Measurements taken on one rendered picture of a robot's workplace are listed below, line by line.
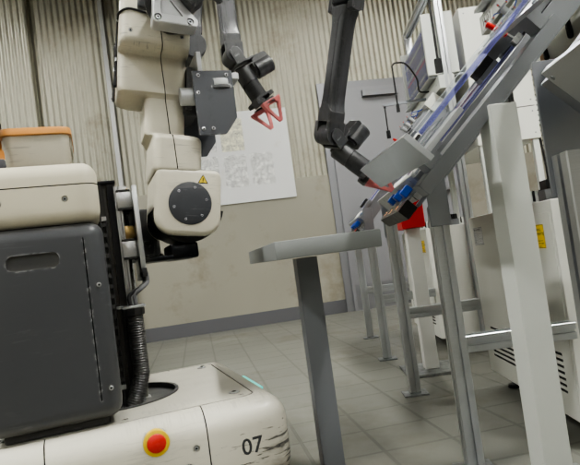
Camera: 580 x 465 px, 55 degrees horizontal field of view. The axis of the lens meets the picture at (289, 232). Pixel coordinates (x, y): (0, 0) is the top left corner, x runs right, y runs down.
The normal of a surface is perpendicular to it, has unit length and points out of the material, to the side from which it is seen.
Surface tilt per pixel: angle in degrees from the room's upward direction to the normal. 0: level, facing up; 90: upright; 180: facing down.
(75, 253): 90
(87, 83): 90
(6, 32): 90
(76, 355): 90
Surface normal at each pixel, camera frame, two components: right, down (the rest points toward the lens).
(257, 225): 0.16, -0.07
